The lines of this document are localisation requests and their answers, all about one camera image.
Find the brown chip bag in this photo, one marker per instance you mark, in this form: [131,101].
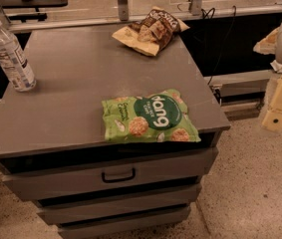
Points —
[151,34]

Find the green dong chip bag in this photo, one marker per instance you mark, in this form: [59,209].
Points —
[156,118]

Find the grey drawer cabinet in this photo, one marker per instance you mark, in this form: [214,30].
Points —
[52,139]

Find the white packet on ledge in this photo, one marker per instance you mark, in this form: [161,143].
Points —
[277,67]

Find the clear plastic water bottle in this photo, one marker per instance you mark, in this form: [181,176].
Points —
[14,63]

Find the dark background table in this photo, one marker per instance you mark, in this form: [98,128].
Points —
[23,10]

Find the black drawer handle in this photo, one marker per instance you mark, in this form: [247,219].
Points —
[117,177]

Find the metal railing frame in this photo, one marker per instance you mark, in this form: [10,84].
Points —
[99,12]

